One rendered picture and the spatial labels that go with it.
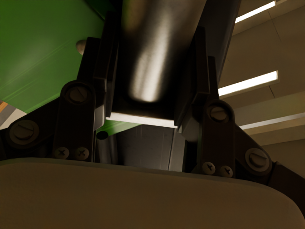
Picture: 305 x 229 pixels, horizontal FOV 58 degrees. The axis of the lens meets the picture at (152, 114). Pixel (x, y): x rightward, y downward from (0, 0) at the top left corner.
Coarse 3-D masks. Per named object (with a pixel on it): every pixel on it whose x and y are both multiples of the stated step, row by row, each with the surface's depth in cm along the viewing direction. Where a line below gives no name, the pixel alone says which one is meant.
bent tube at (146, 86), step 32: (128, 0) 9; (160, 0) 9; (192, 0) 9; (128, 32) 10; (160, 32) 10; (192, 32) 10; (128, 64) 12; (160, 64) 11; (128, 96) 13; (160, 96) 13
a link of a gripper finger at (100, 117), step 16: (112, 16) 12; (112, 32) 11; (96, 48) 12; (112, 48) 11; (80, 64) 11; (96, 64) 10; (112, 64) 10; (96, 80) 10; (112, 80) 10; (96, 96) 10; (112, 96) 12; (32, 112) 10; (48, 112) 10; (96, 112) 10; (16, 128) 9; (32, 128) 9; (48, 128) 9; (96, 128) 11; (16, 144) 9; (32, 144) 9
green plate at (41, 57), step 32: (0, 0) 13; (32, 0) 13; (64, 0) 13; (96, 0) 13; (0, 32) 15; (32, 32) 14; (64, 32) 14; (96, 32) 14; (0, 64) 17; (32, 64) 17; (64, 64) 16; (0, 96) 20; (32, 96) 19; (128, 128) 22
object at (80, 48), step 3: (78, 42) 15; (81, 42) 15; (84, 42) 15; (78, 45) 15; (81, 45) 15; (84, 45) 15; (78, 48) 15; (81, 48) 15; (78, 51) 15; (81, 51) 15; (81, 54) 15
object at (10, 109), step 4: (0, 104) 501; (4, 104) 503; (8, 104) 516; (0, 108) 496; (4, 108) 509; (8, 108) 514; (12, 108) 520; (16, 108) 526; (0, 112) 503; (4, 112) 507; (8, 112) 513; (12, 112) 518; (0, 116) 501; (4, 116) 506; (8, 116) 511; (0, 120) 500; (4, 120) 505; (0, 124) 499
